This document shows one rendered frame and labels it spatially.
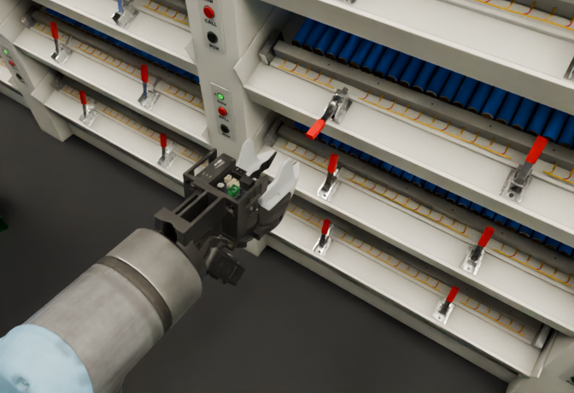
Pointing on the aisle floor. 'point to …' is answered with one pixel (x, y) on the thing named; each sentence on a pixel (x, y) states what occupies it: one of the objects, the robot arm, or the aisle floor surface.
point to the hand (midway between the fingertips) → (280, 167)
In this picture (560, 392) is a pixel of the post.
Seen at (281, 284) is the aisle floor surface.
